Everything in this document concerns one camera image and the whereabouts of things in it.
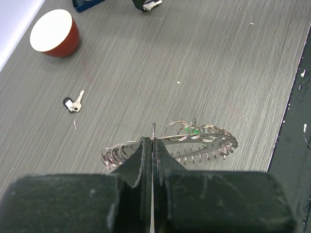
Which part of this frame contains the key with black tag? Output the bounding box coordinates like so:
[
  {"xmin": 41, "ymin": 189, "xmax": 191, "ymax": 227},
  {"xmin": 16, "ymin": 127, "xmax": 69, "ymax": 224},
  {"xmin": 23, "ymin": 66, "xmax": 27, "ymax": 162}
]
[{"xmin": 141, "ymin": 0, "xmax": 162, "ymax": 14}]

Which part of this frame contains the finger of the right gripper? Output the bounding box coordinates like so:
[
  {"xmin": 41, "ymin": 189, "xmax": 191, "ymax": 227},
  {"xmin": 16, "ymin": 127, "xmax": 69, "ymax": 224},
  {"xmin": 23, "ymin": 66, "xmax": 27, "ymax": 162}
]
[{"xmin": 132, "ymin": 0, "xmax": 146, "ymax": 10}]

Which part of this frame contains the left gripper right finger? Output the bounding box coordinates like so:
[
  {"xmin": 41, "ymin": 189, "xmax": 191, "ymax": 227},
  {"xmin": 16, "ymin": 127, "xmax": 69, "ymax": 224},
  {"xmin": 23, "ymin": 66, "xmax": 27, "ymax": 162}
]
[{"xmin": 153, "ymin": 139, "xmax": 296, "ymax": 233}]

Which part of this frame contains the blue tray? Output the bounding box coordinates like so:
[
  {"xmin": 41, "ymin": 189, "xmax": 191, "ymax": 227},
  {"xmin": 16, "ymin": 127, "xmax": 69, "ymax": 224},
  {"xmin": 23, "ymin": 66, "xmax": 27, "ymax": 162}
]
[{"xmin": 72, "ymin": 0, "xmax": 104, "ymax": 13}]

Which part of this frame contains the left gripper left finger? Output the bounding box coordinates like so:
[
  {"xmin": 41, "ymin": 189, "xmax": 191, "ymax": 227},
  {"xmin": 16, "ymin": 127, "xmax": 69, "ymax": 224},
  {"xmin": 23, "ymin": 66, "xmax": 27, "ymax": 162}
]
[{"xmin": 0, "ymin": 137, "xmax": 153, "ymax": 233}]

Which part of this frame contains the key with black-white tag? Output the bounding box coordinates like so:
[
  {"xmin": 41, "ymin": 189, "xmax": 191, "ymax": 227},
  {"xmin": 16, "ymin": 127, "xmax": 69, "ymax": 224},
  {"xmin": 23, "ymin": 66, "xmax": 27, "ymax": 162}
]
[{"xmin": 63, "ymin": 90, "xmax": 85, "ymax": 114}]

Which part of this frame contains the red white bowl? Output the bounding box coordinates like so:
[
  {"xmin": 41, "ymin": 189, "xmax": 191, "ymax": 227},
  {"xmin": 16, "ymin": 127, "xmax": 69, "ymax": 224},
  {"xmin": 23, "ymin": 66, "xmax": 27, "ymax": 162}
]
[{"xmin": 30, "ymin": 9, "xmax": 80, "ymax": 58}]

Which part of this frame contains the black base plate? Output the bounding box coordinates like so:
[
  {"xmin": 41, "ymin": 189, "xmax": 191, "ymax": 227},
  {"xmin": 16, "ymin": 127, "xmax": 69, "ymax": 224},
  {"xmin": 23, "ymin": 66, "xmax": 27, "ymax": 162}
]
[{"xmin": 268, "ymin": 35, "xmax": 311, "ymax": 233}]

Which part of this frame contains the metal key organizer disc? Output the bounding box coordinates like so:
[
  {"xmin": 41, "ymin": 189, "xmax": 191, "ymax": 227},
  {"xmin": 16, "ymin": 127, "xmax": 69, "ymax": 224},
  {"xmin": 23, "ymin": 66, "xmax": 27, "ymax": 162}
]
[{"xmin": 101, "ymin": 118, "xmax": 239, "ymax": 171}]

